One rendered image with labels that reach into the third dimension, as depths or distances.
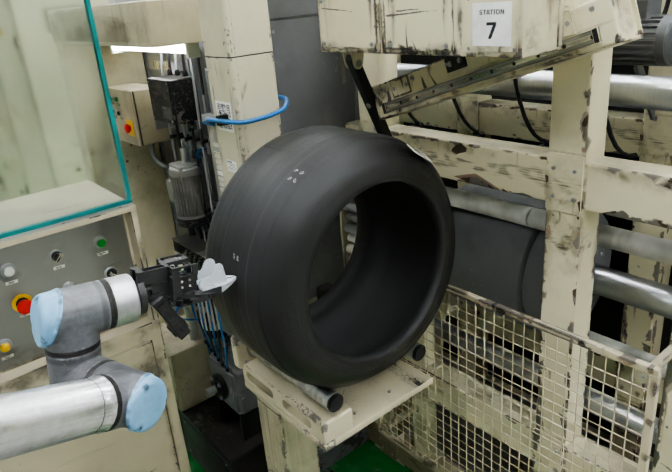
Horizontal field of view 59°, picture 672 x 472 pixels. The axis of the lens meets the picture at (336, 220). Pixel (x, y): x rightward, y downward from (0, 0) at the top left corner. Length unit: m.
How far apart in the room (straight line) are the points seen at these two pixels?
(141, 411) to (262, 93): 0.83
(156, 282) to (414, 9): 0.77
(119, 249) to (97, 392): 0.89
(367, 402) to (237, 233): 0.59
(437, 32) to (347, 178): 0.36
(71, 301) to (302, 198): 0.45
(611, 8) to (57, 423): 1.15
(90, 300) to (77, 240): 0.70
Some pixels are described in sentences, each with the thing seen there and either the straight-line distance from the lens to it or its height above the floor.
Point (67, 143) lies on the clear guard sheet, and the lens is 1.72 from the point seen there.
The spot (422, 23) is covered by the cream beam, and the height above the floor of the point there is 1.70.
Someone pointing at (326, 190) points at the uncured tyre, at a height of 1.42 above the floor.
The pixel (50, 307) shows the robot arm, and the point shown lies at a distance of 1.10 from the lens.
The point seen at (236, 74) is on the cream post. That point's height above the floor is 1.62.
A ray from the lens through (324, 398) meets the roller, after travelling 1.44.
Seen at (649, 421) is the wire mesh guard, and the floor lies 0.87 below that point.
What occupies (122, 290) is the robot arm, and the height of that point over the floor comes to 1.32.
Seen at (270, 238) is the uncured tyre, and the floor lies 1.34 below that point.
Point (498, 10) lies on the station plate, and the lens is 1.22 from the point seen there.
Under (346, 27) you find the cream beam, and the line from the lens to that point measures 1.53.
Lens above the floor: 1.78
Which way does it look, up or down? 21 degrees down
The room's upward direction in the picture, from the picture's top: 5 degrees counter-clockwise
